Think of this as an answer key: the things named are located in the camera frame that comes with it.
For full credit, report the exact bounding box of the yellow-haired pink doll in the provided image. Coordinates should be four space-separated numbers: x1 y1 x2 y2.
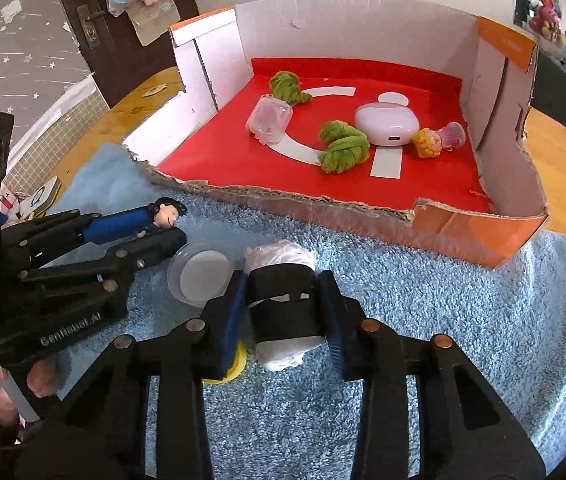
411 121 466 160

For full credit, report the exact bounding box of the small clear plastic box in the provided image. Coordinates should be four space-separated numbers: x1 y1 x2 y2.
246 95 294 146

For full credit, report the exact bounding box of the black-haired blue figurine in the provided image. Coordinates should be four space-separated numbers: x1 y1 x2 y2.
82 197 188 247

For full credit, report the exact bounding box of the pink rabbit plush toy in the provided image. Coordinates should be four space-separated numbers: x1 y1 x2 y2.
529 0 566 44

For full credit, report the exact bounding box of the white device with round logo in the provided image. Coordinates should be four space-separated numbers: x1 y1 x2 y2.
23 176 62 221

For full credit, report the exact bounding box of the dark brown door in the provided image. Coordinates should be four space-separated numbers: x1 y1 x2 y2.
49 0 200 109

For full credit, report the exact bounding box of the green yarn scrunchie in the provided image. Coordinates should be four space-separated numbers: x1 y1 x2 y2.
317 120 372 176
269 71 314 109

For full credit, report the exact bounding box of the pink earbud case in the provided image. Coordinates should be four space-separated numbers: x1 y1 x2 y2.
354 101 420 147

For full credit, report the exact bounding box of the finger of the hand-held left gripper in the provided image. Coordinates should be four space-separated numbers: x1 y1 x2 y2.
0 209 102 263
17 229 188 292

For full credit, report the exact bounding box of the metal door handle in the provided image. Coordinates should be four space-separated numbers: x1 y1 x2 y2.
76 4 106 51

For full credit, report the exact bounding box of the round clear figurine base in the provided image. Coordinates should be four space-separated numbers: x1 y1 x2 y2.
167 242 236 309

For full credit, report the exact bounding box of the orange cardboard box red floor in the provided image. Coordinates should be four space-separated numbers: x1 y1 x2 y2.
122 0 550 272

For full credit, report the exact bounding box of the white roll with black band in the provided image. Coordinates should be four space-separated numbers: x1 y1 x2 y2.
244 241 324 373

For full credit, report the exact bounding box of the light blue towel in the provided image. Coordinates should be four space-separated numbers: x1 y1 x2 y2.
58 142 566 480

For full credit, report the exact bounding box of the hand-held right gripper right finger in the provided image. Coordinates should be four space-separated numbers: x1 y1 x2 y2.
315 270 548 480

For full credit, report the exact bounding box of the clear jar with yellow lid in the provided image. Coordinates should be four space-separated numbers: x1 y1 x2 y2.
202 345 248 386

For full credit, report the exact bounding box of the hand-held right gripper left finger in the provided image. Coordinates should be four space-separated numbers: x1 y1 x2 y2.
15 270 248 480

